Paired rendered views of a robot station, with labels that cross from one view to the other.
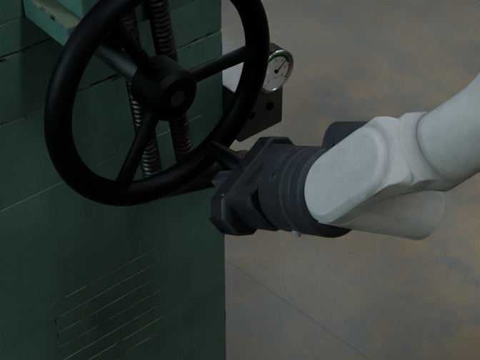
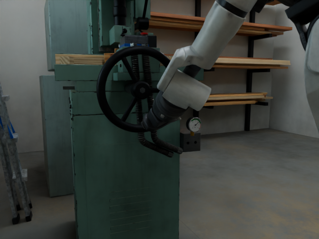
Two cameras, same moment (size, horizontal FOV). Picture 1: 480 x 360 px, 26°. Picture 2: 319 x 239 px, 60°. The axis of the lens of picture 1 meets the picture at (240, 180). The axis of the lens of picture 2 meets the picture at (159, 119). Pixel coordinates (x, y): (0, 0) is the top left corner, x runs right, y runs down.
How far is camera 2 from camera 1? 0.68 m
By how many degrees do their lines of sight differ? 37
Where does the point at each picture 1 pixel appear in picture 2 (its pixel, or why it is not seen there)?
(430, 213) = (202, 92)
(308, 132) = (234, 206)
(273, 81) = (194, 128)
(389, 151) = (179, 50)
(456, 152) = (200, 41)
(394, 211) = (186, 85)
